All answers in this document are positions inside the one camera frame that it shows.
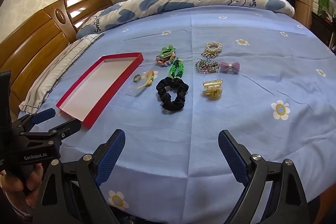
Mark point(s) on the black scrunchie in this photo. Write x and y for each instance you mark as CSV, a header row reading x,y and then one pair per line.
x,y
164,87

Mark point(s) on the person's left hand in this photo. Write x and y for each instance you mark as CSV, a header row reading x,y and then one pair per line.
x,y
34,178

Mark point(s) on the flower hair comb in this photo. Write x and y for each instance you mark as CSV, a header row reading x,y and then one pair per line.
x,y
147,78

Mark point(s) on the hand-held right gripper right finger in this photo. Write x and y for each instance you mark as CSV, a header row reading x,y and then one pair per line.
x,y
231,153

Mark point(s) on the red cardboard box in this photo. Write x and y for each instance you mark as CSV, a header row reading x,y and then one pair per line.
x,y
99,87

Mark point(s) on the blue floral bed sheet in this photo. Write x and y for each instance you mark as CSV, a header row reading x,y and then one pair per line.
x,y
236,113

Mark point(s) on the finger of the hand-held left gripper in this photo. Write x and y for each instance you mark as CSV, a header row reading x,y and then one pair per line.
x,y
68,127
44,114

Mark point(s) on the blue heart print quilt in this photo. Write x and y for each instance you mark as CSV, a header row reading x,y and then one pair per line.
x,y
183,3

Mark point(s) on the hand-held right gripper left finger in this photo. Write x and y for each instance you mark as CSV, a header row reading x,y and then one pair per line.
x,y
113,153

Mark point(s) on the stack of green white boxes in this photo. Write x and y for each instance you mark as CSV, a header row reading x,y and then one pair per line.
x,y
323,1

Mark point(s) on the striped pillow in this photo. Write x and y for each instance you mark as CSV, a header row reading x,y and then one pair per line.
x,y
52,69

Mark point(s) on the wooden headboard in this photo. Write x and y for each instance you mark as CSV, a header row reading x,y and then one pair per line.
x,y
31,40

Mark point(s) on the yellow claw hair clip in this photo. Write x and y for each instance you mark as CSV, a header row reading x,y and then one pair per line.
x,y
212,92

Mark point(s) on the purple bow hair clip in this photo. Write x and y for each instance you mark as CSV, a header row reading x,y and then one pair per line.
x,y
229,66

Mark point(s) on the person's left forearm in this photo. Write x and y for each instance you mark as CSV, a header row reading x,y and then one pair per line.
x,y
15,205

